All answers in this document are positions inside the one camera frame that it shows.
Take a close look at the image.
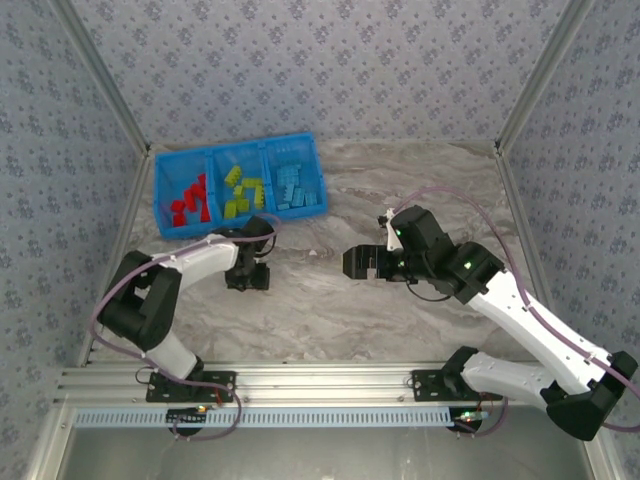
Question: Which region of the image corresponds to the grey metal lower panel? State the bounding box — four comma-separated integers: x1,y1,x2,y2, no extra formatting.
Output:
59,427,599,480

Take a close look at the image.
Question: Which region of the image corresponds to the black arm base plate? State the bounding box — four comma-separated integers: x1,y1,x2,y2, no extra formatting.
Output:
412,369,504,401
146,369,239,404

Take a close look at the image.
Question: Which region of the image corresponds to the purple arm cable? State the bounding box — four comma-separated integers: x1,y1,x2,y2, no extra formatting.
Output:
387,187,640,434
89,213,282,374

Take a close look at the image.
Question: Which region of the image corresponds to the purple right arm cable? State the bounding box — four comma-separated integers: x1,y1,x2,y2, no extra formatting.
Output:
387,187,640,434

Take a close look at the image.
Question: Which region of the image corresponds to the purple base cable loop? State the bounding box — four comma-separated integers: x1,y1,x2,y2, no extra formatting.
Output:
455,394,510,438
167,382,244,442

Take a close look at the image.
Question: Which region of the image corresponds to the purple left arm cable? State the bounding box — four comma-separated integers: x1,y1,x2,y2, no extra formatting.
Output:
89,213,282,374

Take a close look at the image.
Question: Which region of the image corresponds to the blue three-compartment plastic bin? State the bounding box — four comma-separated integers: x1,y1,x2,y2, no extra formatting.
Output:
153,131,330,240

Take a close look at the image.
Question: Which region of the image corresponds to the aluminium frame leg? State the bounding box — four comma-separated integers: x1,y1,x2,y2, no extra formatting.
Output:
24,404,76,480
579,434,619,480

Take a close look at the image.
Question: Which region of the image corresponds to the slotted pale blue cable duct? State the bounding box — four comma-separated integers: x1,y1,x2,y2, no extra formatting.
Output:
73,407,456,429

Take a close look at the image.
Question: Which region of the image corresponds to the small black controller board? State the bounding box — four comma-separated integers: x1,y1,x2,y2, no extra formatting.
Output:
452,407,494,432
166,405,210,427

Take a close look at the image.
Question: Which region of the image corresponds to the aluminium frame post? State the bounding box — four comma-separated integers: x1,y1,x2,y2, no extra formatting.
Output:
493,0,600,157
49,0,152,157

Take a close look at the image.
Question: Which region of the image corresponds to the aluminium side rail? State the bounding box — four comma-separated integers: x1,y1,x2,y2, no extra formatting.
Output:
74,149,154,369
494,142,554,306

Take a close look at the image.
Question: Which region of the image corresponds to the aluminium mounting rail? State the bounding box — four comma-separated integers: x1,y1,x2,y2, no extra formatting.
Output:
53,363,551,404

